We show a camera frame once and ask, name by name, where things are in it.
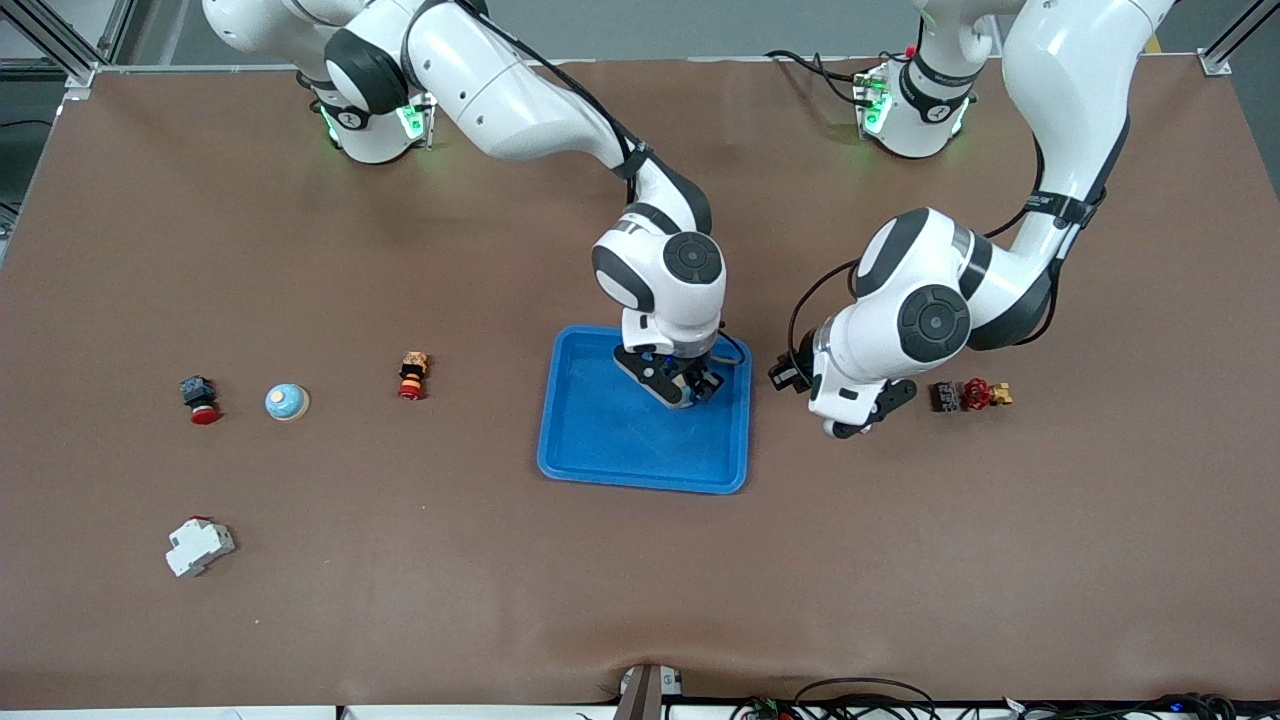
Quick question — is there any blue plastic tray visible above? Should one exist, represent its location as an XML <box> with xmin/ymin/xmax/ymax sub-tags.
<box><xmin>536</xmin><ymin>325</ymin><xmax>753</xmax><ymax>496</ymax></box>

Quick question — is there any red emergency stop button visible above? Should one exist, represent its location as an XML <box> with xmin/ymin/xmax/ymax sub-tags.
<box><xmin>179</xmin><ymin>375</ymin><xmax>223</xmax><ymax>426</ymax></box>

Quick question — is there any white circuit breaker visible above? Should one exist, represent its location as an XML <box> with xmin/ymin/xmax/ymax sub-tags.
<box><xmin>165</xmin><ymin>516</ymin><xmax>237</xmax><ymax>579</ymax></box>

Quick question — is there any brass valve with red handle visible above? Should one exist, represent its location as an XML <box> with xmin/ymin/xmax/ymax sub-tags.
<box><xmin>962</xmin><ymin>377</ymin><xmax>1015</xmax><ymax>412</ymax></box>

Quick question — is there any black looped cable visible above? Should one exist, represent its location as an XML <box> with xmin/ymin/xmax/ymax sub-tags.
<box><xmin>795</xmin><ymin>677</ymin><xmax>941</xmax><ymax>720</ymax></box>

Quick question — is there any black left arm base cable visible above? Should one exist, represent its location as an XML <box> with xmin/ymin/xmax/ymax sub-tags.
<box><xmin>765</xmin><ymin>48</ymin><xmax>883</xmax><ymax>107</ymax></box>

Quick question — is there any black cable bundle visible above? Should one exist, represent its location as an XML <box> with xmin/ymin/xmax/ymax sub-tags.
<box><xmin>730</xmin><ymin>692</ymin><xmax>1280</xmax><ymax>720</ymax></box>

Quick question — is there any aluminium frame profile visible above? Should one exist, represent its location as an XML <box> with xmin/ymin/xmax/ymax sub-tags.
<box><xmin>1198</xmin><ymin>0</ymin><xmax>1269</xmax><ymax>79</ymax></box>
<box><xmin>0</xmin><ymin>0</ymin><xmax>136</xmax><ymax>101</ymax></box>

